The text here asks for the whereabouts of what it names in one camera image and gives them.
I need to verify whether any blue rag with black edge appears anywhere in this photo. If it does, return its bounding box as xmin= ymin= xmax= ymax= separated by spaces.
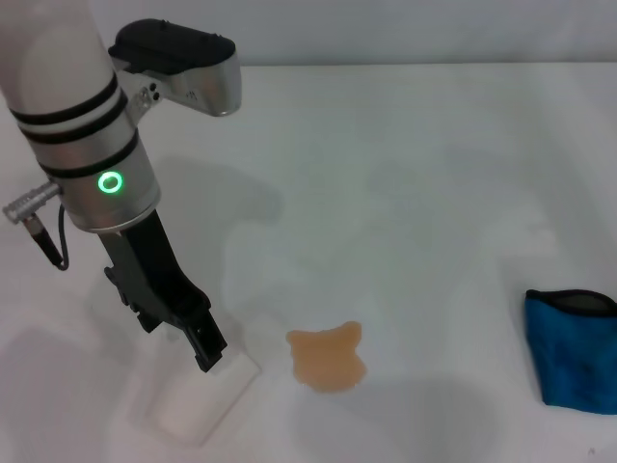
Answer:
xmin=523 ymin=287 xmax=617 ymax=417

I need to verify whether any brown water stain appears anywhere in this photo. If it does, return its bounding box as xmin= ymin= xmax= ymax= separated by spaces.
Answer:
xmin=284 ymin=320 xmax=369 ymax=395

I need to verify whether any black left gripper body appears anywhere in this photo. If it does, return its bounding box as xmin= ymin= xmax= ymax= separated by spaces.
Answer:
xmin=98 ymin=209 xmax=214 ymax=335

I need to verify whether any white paper cup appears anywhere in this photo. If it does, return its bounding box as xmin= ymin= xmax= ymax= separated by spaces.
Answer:
xmin=127 ymin=353 xmax=263 ymax=448

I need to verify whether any left arm cable with plug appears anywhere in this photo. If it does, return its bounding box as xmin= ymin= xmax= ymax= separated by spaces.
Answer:
xmin=2 ymin=180 xmax=71 ymax=272

